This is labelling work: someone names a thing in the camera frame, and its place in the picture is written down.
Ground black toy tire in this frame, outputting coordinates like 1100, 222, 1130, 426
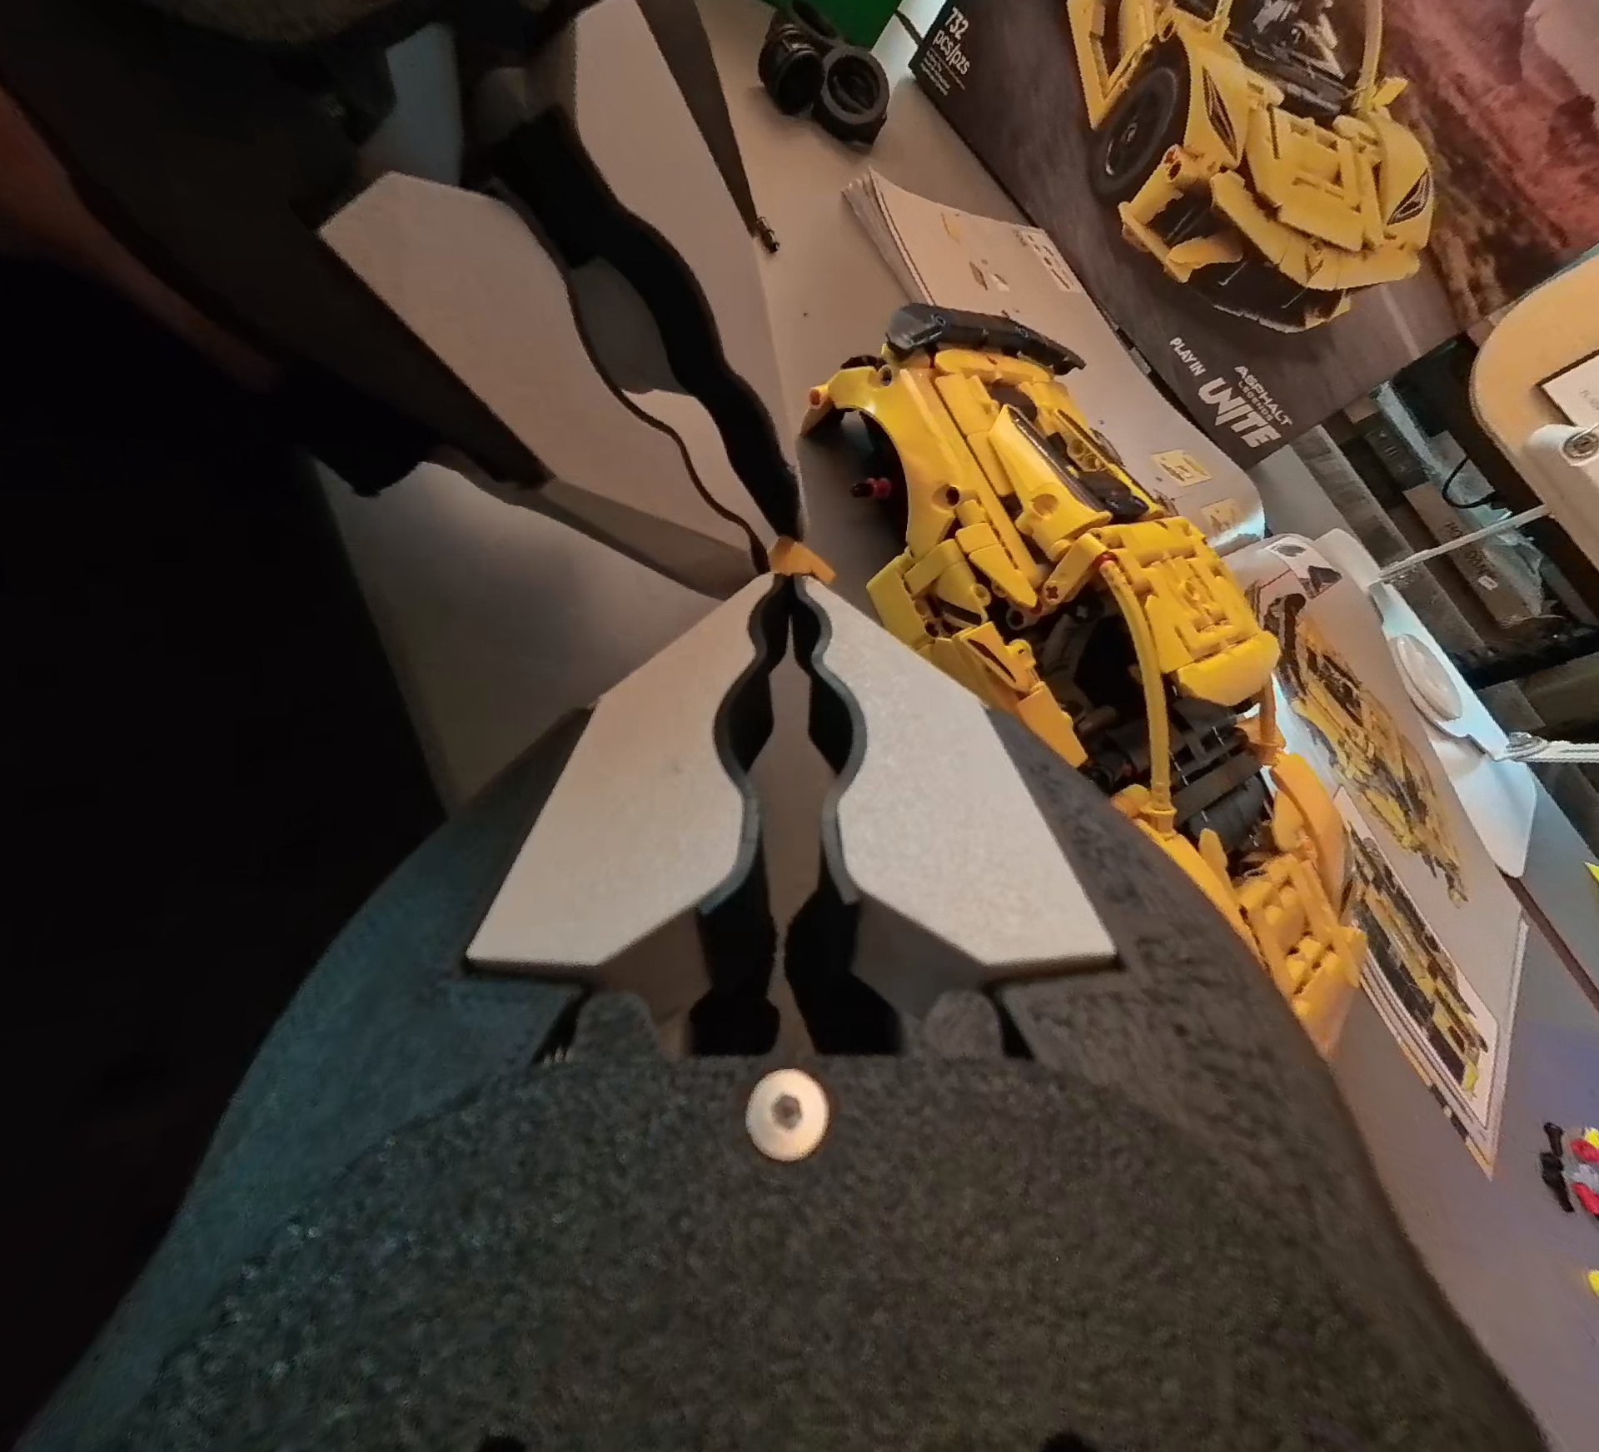
762, 0, 841, 110
814, 43, 894, 148

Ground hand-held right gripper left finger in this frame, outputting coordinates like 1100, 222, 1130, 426
465, 577, 806, 1057

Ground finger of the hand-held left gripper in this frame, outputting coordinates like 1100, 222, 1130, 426
317, 122, 806, 593
555, 0, 786, 254

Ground yellow toy brick car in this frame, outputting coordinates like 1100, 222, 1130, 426
799, 302, 1369, 1060

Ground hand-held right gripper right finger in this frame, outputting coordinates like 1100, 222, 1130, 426
784, 577, 1119, 1057

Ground open instruction booklet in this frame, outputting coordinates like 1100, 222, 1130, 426
1099, 403, 1532, 1181

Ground white instruction booklet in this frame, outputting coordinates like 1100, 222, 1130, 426
843, 168, 1090, 304

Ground grey desk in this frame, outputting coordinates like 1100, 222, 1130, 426
312, 0, 1599, 1452

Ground toy set box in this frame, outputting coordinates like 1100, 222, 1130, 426
918, 0, 1599, 470

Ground red and black small bricks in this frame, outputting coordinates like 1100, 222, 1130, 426
1537, 1120, 1599, 1216

